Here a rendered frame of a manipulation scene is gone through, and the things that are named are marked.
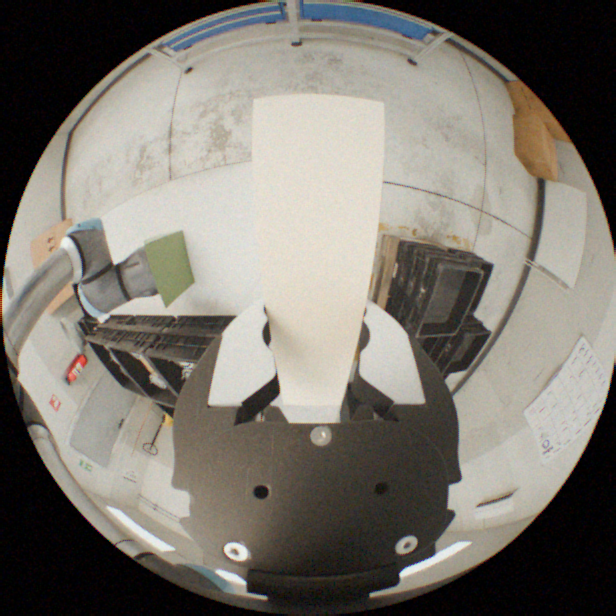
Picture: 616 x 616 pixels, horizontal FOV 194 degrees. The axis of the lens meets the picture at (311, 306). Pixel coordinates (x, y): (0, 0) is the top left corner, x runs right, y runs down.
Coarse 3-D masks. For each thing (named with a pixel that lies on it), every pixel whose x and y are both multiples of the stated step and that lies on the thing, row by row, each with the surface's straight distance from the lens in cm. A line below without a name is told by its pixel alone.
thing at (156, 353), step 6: (150, 348) 69; (150, 354) 67; (156, 354) 65; (162, 354) 63; (168, 354) 61; (174, 354) 60; (180, 354) 59; (186, 354) 57; (192, 354) 56; (198, 354) 55; (150, 360) 71; (174, 360) 60; (180, 360) 58; (186, 360) 56; (192, 360) 54; (198, 360) 53; (156, 366) 73; (162, 378) 77; (168, 384) 79; (174, 390) 82
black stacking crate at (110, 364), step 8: (104, 328) 116; (112, 328) 106; (96, 336) 115; (104, 336) 105; (112, 336) 100; (96, 344) 125; (96, 352) 125; (104, 352) 128; (104, 360) 128; (112, 360) 131; (112, 368) 132; (120, 368) 135; (120, 376) 136; (128, 384) 135
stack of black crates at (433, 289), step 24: (408, 264) 107; (432, 264) 90; (456, 264) 97; (408, 288) 105; (432, 288) 87; (456, 288) 111; (408, 312) 104; (432, 312) 109; (456, 312) 115; (432, 336) 105
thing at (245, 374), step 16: (256, 304) 11; (240, 320) 10; (256, 320) 10; (224, 336) 9; (240, 336) 9; (256, 336) 9; (224, 352) 9; (240, 352) 8; (256, 352) 8; (272, 352) 8; (224, 368) 8; (240, 368) 8; (256, 368) 8; (272, 368) 7; (224, 384) 7; (240, 384) 7; (256, 384) 7; (272, 384) 7; (224, 400) 7; (240, 400) 7; (256, 400) 7; (272, 400) 8; (256, 416) 8
